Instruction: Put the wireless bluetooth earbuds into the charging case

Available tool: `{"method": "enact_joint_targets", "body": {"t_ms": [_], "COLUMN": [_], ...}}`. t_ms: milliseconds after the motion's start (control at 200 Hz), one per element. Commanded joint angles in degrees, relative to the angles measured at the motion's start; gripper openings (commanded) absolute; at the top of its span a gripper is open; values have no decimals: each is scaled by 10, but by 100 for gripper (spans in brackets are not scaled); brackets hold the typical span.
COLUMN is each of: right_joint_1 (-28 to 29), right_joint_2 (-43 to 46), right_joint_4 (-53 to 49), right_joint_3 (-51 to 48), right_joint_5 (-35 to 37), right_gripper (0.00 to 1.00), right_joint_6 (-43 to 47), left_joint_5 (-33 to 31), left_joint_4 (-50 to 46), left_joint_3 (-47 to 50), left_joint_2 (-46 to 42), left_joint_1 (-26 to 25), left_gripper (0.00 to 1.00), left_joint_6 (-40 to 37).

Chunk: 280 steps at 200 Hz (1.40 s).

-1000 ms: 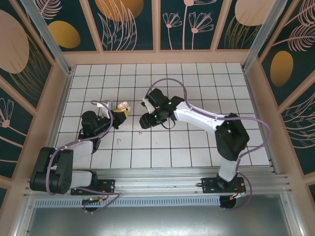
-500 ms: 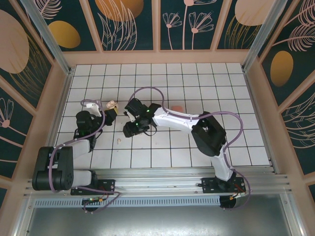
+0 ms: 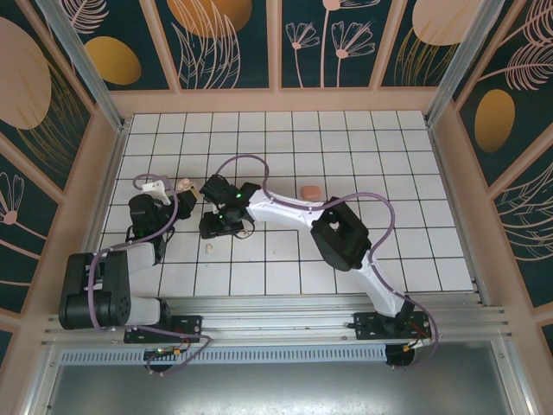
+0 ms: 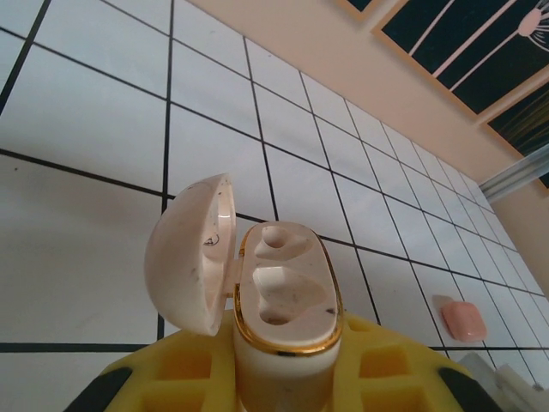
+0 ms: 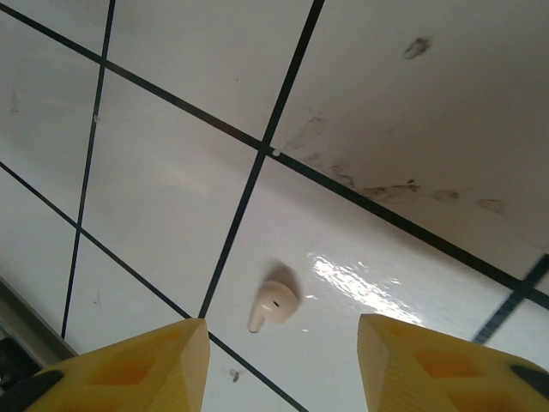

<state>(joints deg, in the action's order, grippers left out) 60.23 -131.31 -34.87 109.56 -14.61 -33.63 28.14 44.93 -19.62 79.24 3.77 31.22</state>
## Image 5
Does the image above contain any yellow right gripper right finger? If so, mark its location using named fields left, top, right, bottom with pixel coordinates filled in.
left=358, top=312, right=549, bottom=412

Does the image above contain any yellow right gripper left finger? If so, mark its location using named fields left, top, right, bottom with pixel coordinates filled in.
left=8, top=317, right=211, bottom=412

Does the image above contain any beige wireless earbud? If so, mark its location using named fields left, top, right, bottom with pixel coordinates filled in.
left=247, top=279, right=300, bottom=335

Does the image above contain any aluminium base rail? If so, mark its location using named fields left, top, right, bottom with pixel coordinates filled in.
left=0, top=274, right=81, bottom=379

